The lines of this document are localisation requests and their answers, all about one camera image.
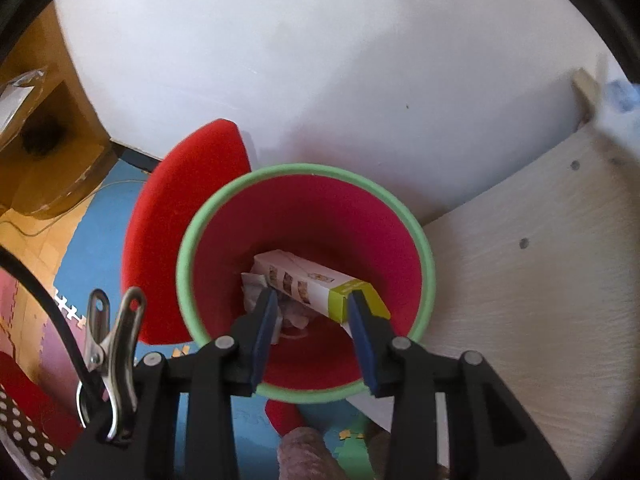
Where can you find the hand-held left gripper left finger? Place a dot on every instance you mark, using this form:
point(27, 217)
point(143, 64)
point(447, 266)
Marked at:
point(265, 330)

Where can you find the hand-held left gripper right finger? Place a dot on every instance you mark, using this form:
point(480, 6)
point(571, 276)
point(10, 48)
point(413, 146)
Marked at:
point(362, 340)

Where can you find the white and green cardboard box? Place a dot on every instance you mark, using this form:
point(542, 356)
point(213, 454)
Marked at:
point(310, 277)

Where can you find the red bin with green rim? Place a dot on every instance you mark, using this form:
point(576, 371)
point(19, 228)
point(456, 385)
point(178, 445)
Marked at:
point(325, 220)

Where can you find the green foam mat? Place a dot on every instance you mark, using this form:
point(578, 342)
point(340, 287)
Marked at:
point(357, 460)

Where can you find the person's fuzzy pajama leg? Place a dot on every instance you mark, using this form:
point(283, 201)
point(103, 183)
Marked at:
point(310, 460)

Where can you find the metal spring clamp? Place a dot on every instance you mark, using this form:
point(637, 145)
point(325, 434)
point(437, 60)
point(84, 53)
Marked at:
point(117, 360)

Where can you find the red plastic lid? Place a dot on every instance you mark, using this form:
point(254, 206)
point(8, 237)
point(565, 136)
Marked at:
point(170, 210)

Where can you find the blue foam mat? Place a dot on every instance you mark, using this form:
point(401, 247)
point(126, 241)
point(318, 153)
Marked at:
point(100, 250)

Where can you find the maroon foam mat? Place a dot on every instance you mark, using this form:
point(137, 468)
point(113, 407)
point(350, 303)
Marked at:
point(35, 320)

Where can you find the wooden bedside desk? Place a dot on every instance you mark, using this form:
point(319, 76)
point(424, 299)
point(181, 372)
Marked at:
point(75, 180)

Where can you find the red cloth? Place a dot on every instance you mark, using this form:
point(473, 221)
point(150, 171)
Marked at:
point(30, 390)

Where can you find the black white dotted cloth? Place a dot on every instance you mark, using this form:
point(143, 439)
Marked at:
point(25, 440)

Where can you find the clear plastic packet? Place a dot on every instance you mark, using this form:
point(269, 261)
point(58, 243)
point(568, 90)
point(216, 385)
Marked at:
point(17, 105)

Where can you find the light wooden bed frame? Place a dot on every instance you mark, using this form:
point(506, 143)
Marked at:
point(525, 310)

